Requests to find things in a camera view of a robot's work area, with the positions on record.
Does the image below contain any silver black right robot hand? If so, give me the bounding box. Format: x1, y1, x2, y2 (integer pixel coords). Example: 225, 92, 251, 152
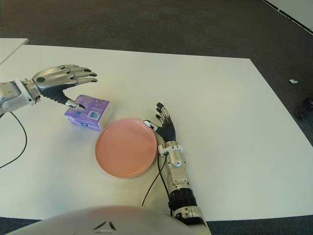
143, 102, 177, 143

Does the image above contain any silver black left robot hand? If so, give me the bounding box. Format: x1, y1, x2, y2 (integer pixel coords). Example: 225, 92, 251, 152
31, 64, 98, 111

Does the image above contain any purple tissue paper pack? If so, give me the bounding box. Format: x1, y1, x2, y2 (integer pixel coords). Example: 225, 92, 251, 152
64, 94, 114, 132

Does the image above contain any pink round plate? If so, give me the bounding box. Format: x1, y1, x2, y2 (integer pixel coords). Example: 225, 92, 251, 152
94, 118, 157, 179

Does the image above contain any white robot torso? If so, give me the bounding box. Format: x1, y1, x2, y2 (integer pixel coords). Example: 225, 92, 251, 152
0, 205, 181, 235

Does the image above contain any dark shoe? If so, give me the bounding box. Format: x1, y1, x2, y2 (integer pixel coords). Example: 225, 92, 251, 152
294, 97, 313, 120

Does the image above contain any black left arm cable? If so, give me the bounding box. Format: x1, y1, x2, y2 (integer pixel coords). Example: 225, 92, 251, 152
0, 111, 27, 169

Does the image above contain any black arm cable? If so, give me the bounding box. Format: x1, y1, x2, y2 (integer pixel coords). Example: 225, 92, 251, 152
141, 153, 172, 206
0, 111, 27, 169

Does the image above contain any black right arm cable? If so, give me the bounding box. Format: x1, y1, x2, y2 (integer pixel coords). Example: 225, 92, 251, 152
141, 153, 172, 206

